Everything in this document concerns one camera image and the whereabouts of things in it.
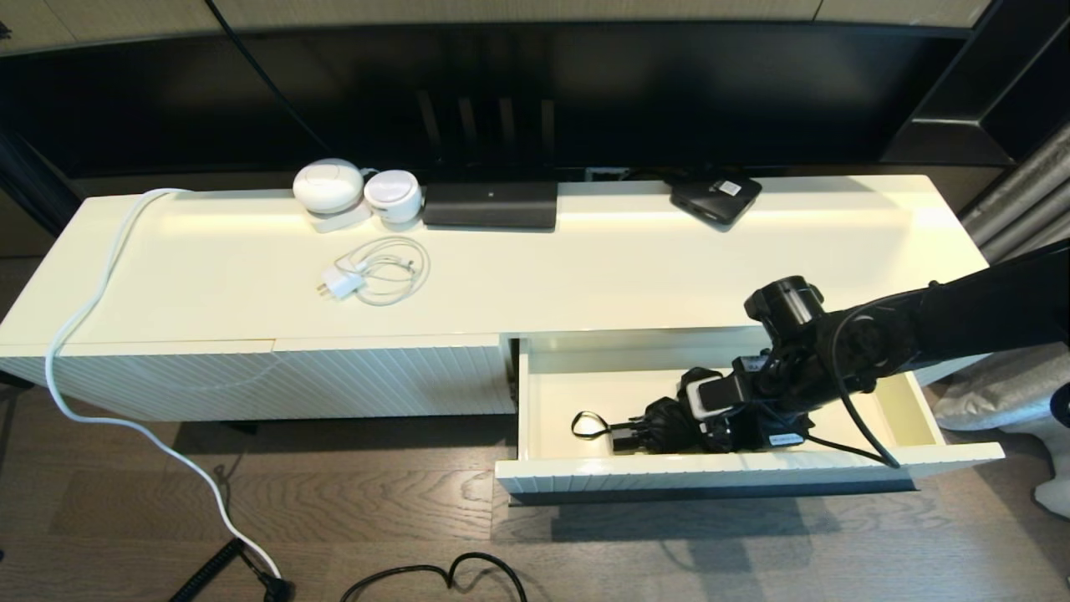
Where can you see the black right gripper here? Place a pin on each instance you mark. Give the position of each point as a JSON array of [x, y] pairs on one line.
[[769, 414]]

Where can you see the black umbrella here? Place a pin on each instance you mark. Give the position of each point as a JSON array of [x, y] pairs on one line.
[[660, 426]]

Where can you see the white fluted drawer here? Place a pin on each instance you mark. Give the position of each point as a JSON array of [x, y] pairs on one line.
[[585, 401]]

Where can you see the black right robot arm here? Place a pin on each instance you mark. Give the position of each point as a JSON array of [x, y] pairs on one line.
[[919, 326]]

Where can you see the white tv cabinet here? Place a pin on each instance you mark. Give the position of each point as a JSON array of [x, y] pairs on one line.
[[209, 267]]

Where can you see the small black set-top box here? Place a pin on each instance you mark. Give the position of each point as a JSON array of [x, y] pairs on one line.
[[715, 201]]

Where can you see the black television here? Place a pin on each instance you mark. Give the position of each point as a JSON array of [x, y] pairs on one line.
[[669, 92]]

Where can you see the black router with antennas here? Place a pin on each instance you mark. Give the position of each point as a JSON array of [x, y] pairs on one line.
[[489, 205]]

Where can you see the black shelf unit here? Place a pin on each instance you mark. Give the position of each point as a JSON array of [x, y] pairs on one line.
[[1028, 92]]

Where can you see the small white round device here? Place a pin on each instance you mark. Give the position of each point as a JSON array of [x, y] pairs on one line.
[[393, 195]]

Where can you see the white charger adapter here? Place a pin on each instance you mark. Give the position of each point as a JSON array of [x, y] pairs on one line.
[[344, 283]]

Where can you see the large white round device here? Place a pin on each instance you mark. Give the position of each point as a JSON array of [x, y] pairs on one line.
[[328, 186]]

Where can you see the black power plug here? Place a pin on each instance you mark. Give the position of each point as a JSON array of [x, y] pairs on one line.
[[276, 590]]

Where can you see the dark grey curtain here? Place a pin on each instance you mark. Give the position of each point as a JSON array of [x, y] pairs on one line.
[[33, 184]]

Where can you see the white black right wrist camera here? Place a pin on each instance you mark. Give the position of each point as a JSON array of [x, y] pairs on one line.
[[709, 393]]

